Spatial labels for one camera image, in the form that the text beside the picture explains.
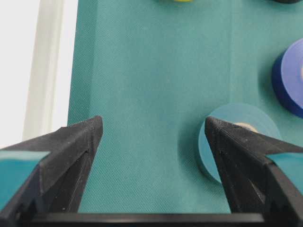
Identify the blue tape roll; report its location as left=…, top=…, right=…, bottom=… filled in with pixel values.
left=271, top=39, right=303, bottom=118

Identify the green table cloth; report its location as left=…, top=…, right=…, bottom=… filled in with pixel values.
left=68, top=0, right=303, bottom=213

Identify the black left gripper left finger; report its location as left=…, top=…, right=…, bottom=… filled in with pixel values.
left=0, top=115, right=103, bottom=227

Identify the white plastic tray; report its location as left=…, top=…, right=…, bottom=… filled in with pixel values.
left=0, top=0, right=78, bottom=148

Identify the black tape roll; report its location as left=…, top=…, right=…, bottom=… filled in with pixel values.
left=273, top=0, right=303, bottom=4

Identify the green tape roll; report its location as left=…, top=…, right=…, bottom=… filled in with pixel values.
left=195, top=103, right=282, bottom=184

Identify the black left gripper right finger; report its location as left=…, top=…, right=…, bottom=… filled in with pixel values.
left=205, top=117, right=303, bottom=227

